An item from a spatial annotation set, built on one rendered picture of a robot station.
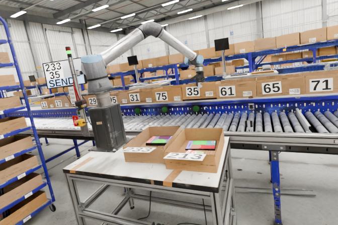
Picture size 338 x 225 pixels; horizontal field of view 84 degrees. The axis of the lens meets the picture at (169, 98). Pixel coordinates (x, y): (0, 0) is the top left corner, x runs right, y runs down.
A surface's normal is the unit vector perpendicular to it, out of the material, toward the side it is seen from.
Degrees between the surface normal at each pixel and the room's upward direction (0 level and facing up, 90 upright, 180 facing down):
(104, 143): 90
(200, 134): 89
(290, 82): 90
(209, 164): 90
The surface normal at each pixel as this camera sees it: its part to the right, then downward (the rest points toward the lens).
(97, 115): -0.38, 0.21
